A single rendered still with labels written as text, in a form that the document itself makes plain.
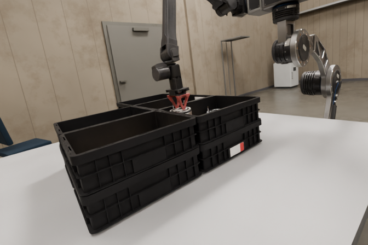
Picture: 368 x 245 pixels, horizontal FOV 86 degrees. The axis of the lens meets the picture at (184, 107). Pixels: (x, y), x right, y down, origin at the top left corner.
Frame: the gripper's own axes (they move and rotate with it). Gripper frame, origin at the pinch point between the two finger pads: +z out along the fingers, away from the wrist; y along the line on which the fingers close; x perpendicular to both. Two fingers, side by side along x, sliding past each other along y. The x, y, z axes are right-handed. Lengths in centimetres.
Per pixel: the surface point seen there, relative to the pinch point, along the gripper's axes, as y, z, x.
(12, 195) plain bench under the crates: -27, 19, -69
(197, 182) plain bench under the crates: 23.5, 21.6, -15.0
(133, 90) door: -312, 22, 111
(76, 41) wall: -318, -83, 32
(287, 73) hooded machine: -247, 81, 647
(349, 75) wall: -116, 126, 811
